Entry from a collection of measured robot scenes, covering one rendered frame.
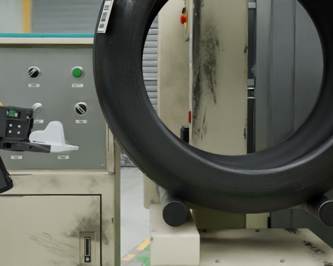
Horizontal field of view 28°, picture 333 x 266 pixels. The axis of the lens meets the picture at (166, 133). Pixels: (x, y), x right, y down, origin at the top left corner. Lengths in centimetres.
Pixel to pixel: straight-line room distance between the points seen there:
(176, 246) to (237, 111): 46
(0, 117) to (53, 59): 62
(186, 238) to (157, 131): 20
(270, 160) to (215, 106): 19
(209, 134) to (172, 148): 39
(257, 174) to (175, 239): 19
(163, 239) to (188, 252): 5
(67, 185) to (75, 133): 15
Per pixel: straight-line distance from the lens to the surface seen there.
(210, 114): 154
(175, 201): 119
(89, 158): 186
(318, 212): 123
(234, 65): 155
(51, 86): 187
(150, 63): 1052
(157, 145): 116
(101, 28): 118
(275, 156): 147
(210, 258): 127
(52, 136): 127
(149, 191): 152
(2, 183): 129
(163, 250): 119
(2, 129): 127
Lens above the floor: 111
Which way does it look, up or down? 3 degrees down
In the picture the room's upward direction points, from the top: straight up
